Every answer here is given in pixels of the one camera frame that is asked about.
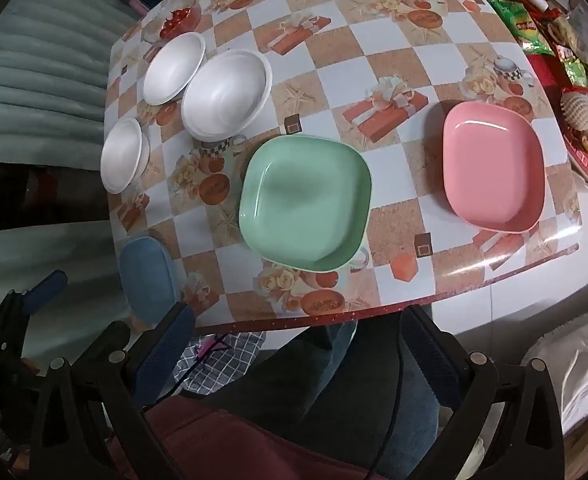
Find checked printed tablecloth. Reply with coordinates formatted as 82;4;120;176
104;0;582;333

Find clear glass bowl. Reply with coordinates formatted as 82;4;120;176
141;0;202;44

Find white plastic bag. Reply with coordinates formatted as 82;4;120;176
521;305;588;436

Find green square plate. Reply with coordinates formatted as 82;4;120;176
238;134;373;274

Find fruit in white foam net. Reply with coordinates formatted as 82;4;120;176
560;91;588;135

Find pale grey curtain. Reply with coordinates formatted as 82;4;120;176
0;0;142;321

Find person's blue jeans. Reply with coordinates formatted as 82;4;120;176
194;317;455;480

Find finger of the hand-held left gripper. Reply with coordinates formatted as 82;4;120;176
0;270;69;357

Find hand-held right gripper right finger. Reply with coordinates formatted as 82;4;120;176
401;305;567;480

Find pile of cherry tomatoes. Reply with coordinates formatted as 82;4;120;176
159;6;193;40

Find person's maroon shirt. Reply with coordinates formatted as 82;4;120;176
108;395;375;480

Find large white bowl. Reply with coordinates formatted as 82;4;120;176
181;49;273;142

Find white plate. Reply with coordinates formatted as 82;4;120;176
100;117;151;195

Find grey checked cloth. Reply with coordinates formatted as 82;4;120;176
174;332;265;396

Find medium white bowl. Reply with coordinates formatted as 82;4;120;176
142;32;207;107

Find pink square plate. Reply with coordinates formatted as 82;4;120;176
442;101;546;233

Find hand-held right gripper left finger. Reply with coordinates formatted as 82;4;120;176
28;301;197;480

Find small green snack packet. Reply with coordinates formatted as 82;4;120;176
564;57;588;88

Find blue square plate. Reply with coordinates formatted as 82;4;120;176
118;236;179;326

